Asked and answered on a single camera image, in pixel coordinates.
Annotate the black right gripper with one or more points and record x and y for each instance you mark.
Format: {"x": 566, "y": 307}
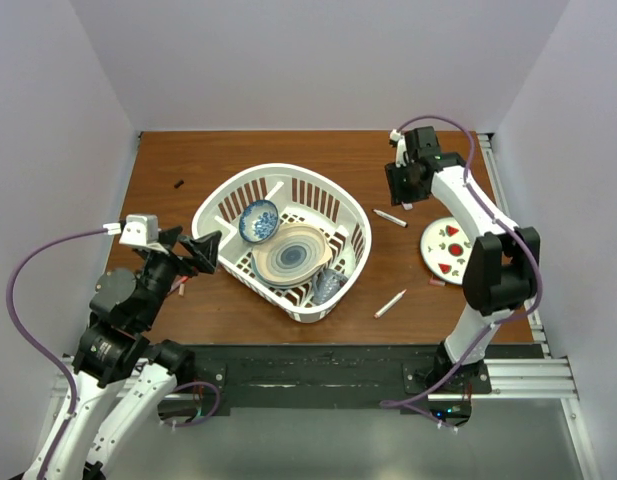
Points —
{"x": 398, "y": 195}

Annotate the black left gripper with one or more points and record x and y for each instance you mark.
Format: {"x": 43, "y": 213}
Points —
{"x": 203, "y": 250}

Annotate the white black marker pen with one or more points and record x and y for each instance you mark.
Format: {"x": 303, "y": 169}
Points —
{"x": 401, "y": 223}

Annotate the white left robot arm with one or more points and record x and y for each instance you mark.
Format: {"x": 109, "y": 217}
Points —
{"x": 117, "y": 378}

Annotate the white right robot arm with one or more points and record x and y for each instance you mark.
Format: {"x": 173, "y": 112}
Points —
{"x": 502, "y": 270}

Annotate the white red tipped pen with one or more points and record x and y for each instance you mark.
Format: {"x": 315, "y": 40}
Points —
{"x": 390, "y": 304}

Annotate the watermelon pattern plate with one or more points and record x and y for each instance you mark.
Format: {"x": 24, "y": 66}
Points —
{"x": 445, "y": 249}

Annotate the blue patterned small bowl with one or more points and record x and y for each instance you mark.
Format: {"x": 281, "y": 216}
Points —
{"x": 259, "y": 221}

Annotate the beige blue ringed plate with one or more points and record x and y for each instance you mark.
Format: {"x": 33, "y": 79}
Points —
{"x": 295, "y": 253}

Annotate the white plastic dish basket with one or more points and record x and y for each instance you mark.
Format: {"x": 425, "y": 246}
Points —
{"x": 301, "y": 196}

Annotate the blue glass cup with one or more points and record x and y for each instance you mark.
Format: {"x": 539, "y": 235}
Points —
{"x": 326, "y": 284}

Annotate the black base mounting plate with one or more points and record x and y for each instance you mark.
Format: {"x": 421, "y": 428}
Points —
{"x": 303, "y": 377}

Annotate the aluminium frame rail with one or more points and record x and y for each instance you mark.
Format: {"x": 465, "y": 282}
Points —
{"x": 535, "y": 378}

